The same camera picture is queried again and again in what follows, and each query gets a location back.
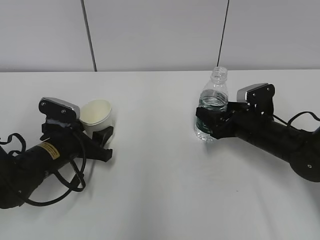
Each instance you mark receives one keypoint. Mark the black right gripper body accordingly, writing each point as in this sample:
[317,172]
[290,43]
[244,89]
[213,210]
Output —
[233,122]

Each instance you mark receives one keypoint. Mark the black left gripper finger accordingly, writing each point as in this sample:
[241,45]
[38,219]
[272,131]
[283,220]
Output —
[101,137]

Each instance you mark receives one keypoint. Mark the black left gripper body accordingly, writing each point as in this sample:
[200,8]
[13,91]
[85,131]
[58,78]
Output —
[71,141]

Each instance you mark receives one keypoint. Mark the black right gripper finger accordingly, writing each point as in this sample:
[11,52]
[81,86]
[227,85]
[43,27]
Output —
[207,120]
[236,107]

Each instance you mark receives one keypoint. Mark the clear green-label water bottle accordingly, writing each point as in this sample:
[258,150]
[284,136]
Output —
[214,97]

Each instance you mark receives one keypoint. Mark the white paper cup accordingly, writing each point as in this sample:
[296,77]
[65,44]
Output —
[95,116]

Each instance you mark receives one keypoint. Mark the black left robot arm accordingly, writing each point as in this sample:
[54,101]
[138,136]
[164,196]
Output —
[23,171]

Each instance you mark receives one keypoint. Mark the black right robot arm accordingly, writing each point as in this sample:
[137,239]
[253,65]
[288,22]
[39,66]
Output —
[298,147]

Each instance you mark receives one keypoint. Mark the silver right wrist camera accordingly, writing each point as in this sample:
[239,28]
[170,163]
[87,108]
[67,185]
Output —
[259,96]

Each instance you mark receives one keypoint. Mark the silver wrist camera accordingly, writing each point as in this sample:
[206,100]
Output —
[259,96]
[59,110]

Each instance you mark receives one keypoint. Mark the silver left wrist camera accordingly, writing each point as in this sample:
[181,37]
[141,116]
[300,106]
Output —
[59,110]

